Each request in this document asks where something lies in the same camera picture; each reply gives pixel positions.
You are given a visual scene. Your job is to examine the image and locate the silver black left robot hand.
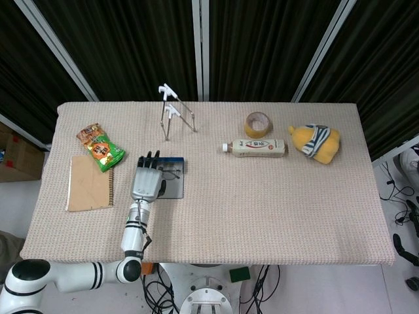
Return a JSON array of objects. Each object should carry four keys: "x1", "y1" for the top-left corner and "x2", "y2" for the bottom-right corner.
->
[{"x1": 130, "y1": 150, "x2": 167, "y2": 203}]

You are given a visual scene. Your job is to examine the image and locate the thin wire-frame eyeglasses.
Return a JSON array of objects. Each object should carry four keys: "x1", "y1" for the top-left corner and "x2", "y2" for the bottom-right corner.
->
[{"x1": 156, "y1": 165, "x2": 182, "y2": 181}]

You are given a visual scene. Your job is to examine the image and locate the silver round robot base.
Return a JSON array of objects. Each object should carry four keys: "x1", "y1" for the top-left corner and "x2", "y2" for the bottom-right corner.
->
[{"x1": 156, "y1": 263, "x2": 256, "y2": 314}]

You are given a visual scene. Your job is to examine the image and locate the blue box with eyeglasses picture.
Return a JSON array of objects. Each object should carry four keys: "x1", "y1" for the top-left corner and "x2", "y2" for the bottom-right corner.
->
[{"x1": 136, "y1": 156, "x2": 186, "y2": 200}]

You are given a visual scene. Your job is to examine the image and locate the cardboard box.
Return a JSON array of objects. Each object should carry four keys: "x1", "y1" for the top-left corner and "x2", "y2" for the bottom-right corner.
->
[{"x1": 0, "y1": 122, "x2": 45, "y2": 183}]

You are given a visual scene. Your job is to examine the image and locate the dark green rectangular block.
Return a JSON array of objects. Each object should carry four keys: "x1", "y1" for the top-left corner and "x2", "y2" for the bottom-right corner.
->
[{"x1": 228, "y1": 266, "x2": 251, "y2": 284}]

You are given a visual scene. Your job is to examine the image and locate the green snack bag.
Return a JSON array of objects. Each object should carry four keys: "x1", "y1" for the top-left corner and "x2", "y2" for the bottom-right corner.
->
[{"x1": 87, "y1": 139, "x2": 126, "y2": 173}]

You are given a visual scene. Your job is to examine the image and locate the kraft spiral notebook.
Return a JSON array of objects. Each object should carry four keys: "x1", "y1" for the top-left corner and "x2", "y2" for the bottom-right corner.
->
[{"x1": 66, "y1": 155, "x2": 115, "y2": 213}]

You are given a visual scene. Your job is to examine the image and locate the orange brown snack bag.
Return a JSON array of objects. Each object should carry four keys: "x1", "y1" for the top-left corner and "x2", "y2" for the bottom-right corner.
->
[{"x1": 76, "y1": 122, "x2": 105, "y2": 148}]

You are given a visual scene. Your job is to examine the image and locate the beige woven tablecloth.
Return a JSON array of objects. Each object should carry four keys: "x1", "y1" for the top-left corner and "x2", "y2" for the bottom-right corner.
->
[{"x1": 19, "y1": 101, "x2": 396, "y2": 266}]

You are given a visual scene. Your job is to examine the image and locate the yellow packing tape roll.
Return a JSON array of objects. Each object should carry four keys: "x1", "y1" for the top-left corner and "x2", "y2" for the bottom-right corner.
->
[{"x1": 244, "y1": 111, "x2": 273, "y2": 138}]

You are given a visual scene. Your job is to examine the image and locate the milk tea bottle white cap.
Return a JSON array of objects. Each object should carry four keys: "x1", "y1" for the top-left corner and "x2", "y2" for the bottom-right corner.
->
[{"x1": 221, "y1": 138, "x2": 289, "y2": 160}]

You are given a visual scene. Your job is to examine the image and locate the black pleated curtain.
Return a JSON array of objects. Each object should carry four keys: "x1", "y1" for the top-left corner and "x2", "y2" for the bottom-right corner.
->
[{"x1": 0, "y1": 0, "x2": 419, "y2": 161}]

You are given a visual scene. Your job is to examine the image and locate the yellow plush toy striped band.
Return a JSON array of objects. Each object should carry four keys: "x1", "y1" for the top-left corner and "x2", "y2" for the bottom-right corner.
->
[{"x1": 287, "y1": 123, "x2": 341, "y2": 166}]

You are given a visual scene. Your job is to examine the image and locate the black caster leg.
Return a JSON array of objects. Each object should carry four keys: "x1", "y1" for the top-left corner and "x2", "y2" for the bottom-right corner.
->
[{"x1": 392, "y1": 233, "x2": 417, "y2": 263}]

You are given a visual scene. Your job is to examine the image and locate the metal wire stand white clips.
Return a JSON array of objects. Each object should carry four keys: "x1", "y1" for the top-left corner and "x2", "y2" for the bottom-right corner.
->
[{"x1": 158, "y1": 83, "x2": 197, "y2": 141}]

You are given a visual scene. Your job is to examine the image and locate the black floor cable bundle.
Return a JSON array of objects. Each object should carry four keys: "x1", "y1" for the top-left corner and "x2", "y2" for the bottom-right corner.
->
[
  {"x1": 244, "y1": 264, "x2": 281, "y2": 314},
  {"x1": 379, "y1": 160, "x2": 419, "y2": 227},
  {"x1": 142, "y1": 263, "x2": 181, "y2": 314}
]

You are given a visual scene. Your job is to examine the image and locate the aluminium frame post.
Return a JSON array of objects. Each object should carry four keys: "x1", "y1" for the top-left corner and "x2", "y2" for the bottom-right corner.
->
[
  {"x1": 0, "y1": 113, "x2": 52, "y2": 152},
  {"x1": 22, "y1": 0, "x2": 100, "y2": 102},
  {"x1": 371, "y1": 133, "x2": 419, "y2": 164},
  {"x1": 291, "y1": 0, "x2": 357, "y2": 103},
  {"x1": 191, "y1": 0, "x2": 210, "y2": 102}
]

